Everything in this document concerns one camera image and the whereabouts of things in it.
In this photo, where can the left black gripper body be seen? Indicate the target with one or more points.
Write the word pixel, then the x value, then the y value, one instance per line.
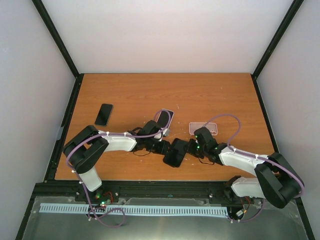
pixel 154 148

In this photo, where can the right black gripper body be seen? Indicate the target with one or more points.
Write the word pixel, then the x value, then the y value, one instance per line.
pixel 199 151

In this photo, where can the black phone case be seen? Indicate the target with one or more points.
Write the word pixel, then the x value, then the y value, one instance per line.
pixel 179 145

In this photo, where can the black phone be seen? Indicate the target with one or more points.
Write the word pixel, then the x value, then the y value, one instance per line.
pixel 165 118
pixel 174 158
pixel 104 114

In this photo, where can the clear white phone case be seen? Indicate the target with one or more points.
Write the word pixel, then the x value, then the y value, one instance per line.
pixel 164 120

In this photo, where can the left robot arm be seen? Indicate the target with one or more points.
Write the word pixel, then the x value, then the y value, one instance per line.
pixel 85 149

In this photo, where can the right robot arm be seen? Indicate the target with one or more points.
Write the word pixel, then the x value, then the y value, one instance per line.
pixel 274 179

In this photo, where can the left controller board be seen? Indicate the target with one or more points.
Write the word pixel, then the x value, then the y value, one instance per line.
pixel 105 198

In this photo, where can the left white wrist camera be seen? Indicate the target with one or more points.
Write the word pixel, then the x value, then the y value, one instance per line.
pixel 164 132

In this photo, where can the black aluminium frame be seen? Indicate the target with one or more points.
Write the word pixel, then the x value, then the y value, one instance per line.
pixel 52 188

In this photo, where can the light blue cable duct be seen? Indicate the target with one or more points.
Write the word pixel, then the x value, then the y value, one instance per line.
pixel 136 210

